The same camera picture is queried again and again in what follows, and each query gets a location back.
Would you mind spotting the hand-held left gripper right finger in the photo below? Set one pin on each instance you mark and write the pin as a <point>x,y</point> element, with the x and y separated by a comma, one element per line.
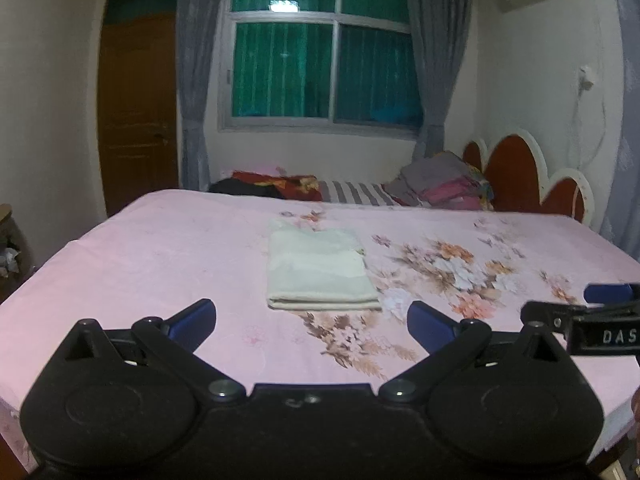
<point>430,324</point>

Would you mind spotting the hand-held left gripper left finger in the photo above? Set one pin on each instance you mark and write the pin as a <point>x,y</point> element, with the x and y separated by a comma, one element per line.
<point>192,321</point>

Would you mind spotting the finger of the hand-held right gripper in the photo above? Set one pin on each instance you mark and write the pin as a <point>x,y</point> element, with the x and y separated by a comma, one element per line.
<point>547,314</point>
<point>612,294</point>

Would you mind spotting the white knit sweater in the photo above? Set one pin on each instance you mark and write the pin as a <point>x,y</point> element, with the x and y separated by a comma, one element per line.
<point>315,270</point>

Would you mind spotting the pile of folded clothes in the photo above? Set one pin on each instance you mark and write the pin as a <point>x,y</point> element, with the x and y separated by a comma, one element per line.
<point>440,180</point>

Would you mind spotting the pink floral bed sheet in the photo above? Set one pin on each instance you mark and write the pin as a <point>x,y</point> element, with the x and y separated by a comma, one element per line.
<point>175,250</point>

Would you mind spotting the black cloth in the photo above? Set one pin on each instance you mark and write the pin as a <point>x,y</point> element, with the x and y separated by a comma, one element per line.
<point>240,189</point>

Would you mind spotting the red and white headboard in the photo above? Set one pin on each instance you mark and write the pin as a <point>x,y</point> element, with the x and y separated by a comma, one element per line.
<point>515,170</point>

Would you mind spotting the striped grey white pillow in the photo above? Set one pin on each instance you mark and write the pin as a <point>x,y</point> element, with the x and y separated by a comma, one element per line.
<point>350,192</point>

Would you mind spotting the red floral cloth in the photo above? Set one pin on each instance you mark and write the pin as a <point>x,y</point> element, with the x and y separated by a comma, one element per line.
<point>295,185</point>

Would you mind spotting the brown bin with paper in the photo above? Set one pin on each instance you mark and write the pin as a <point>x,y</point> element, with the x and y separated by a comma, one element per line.
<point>10,255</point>

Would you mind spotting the brown wooden door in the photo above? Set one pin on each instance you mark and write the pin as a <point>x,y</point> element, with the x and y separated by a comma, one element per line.
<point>137,110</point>

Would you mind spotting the grey curtain beside door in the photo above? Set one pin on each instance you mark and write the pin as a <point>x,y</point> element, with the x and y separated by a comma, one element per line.
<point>195,75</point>

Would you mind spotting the window with green glass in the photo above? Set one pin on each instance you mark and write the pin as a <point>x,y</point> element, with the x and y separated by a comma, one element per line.
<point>285,70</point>

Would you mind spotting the white wall plug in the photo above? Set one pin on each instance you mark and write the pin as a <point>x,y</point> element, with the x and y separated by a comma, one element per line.
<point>586,76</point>

